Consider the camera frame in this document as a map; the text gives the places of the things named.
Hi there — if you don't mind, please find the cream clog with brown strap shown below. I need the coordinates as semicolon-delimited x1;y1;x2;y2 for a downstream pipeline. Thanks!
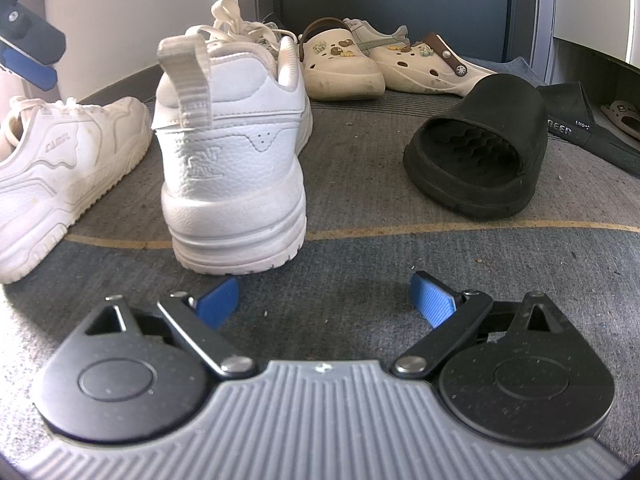
298;17;387;102
372;32;496;97

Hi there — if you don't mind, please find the beige slipper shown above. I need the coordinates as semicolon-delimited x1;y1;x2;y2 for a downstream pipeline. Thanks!
600;100;640;142

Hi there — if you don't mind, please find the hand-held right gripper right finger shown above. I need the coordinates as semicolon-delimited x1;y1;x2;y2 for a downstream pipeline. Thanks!
391;271;568;378

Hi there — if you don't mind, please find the black slide sandal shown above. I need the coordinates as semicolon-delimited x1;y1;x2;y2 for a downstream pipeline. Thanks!
402;74;549;220
537;82;640;178

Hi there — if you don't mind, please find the grey floor mat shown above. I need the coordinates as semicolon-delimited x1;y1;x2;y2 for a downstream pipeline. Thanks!
0;57;640;461

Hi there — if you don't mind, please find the white chunky leather sneaker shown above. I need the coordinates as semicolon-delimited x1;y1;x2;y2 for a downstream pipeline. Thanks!
0;95;153;285
151;0;313;276

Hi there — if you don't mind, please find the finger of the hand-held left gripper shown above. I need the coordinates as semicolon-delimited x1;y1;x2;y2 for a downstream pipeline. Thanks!
0;0;67;90

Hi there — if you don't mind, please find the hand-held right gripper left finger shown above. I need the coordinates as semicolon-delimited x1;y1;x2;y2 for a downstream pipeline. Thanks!
85;276;258;378

